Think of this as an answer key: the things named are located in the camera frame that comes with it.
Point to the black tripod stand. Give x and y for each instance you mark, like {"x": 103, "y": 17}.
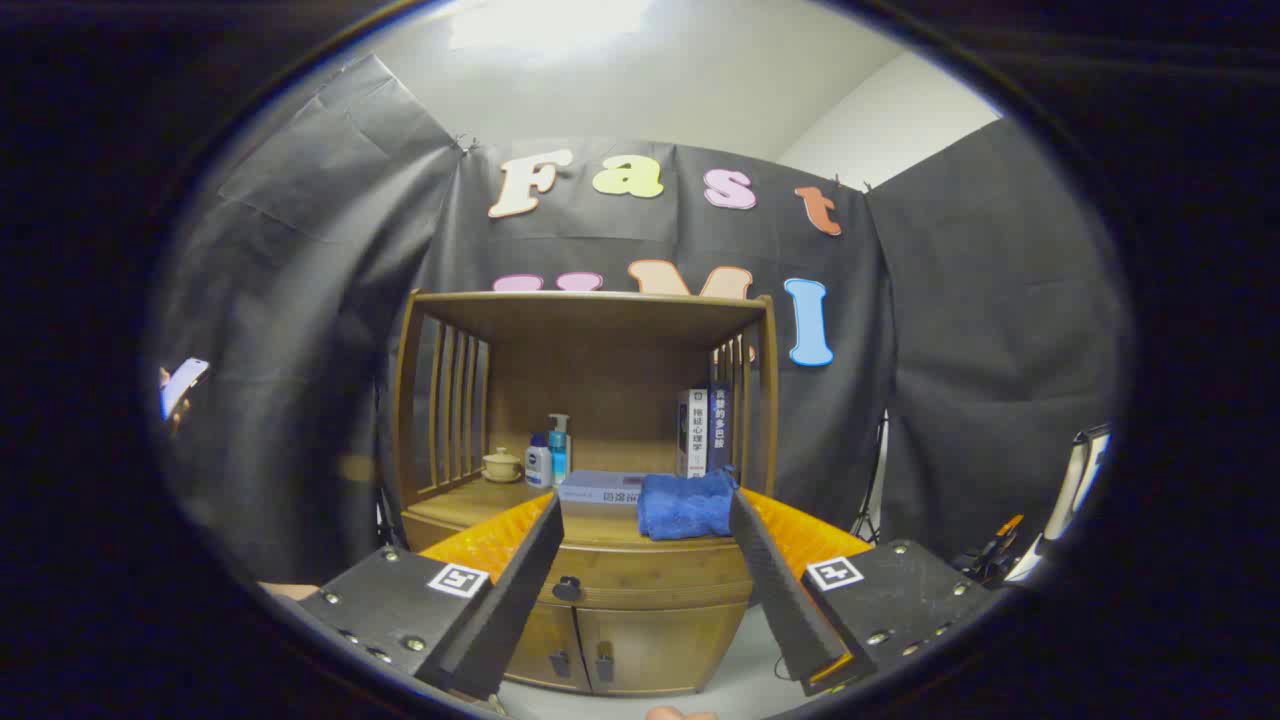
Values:
{"x": 872, "y": 480}

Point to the wooden drawer with black knob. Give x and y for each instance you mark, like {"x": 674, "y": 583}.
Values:
{"x": 650, "y": 575}

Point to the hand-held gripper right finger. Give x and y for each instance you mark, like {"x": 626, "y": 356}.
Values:
{"x": 780, "y": 590}

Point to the orange and black clamp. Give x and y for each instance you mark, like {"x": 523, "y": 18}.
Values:
{"x": 1000, "y": 545}

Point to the white book lying flat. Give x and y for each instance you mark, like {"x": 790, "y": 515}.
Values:
{"x": 600, "y": 487}

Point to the dark blue upright book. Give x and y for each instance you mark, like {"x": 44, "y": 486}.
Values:
{"x": 719, "y": 430}

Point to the blue pump bottle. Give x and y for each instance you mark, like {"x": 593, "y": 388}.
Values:
{"x": 559, "y": 455}

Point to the white phone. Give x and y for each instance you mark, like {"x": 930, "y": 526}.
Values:
{"x": 185, "y": 385}

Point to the wooden cabinet door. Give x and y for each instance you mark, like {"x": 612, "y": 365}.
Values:
{"x": 545, "y": 645}
{"x": 665, "y": 645}

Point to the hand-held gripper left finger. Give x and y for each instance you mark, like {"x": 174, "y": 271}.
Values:
{"x": 510, "y": 600}

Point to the white upright book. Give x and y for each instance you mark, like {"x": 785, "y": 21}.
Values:
{"x": 692, "y": 435}

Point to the wooden countertop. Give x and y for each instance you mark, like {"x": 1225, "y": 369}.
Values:
{"x": 470, "y": 500}

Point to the cream lidded teacup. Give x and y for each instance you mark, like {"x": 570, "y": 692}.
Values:
{"x": 502, "y": 466}

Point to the white framed board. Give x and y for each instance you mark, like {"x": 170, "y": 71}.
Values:
{"x": 1075, "y": 490}

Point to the wooden cabinet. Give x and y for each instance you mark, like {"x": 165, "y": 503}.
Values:
{"x": 600, "y": 360}

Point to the person's bare knee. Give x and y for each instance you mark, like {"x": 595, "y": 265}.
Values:
{"x": 290, "y": 591}

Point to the white bottle with blue cap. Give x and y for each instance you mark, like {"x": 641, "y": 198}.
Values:
{"x": 538, "y": 465}

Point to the blue folded towel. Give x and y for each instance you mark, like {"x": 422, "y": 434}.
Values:
{"x": 685, "y": 505}

